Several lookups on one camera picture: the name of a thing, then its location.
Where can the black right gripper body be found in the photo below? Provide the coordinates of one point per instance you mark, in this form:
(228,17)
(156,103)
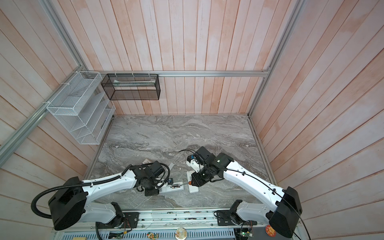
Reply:
(202,176)

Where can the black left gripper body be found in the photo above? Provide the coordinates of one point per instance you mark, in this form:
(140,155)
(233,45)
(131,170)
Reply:
(150,189)

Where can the white slim remote control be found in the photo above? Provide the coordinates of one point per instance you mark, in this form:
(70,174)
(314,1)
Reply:
(176,190)

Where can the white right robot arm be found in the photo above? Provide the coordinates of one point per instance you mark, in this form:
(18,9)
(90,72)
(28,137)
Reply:
(279,208)

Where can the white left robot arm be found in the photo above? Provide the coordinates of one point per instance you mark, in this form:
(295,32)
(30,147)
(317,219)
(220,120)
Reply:
(75,201)

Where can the playing card box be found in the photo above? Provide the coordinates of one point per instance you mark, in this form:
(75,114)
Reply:
(147,161)

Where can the small colourful charm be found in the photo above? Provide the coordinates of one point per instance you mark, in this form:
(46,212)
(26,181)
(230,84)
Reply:
(152,236)

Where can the round gold white badge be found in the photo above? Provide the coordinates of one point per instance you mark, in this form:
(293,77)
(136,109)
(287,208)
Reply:
(181,233)

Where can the red round sticker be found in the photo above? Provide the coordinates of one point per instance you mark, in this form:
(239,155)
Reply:
(270,231)

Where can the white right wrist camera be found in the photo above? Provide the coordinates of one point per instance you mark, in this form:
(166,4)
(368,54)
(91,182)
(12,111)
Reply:
(193,163)

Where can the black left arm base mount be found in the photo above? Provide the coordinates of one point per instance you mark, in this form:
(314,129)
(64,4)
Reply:
(131,220)

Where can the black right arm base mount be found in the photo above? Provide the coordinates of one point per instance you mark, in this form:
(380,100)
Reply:
(230,218)

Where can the white wire mesh shelf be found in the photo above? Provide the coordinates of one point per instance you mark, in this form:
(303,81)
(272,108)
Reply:
(83,110)

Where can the black wire mesh basket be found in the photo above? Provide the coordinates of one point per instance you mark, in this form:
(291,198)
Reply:
(132,87)

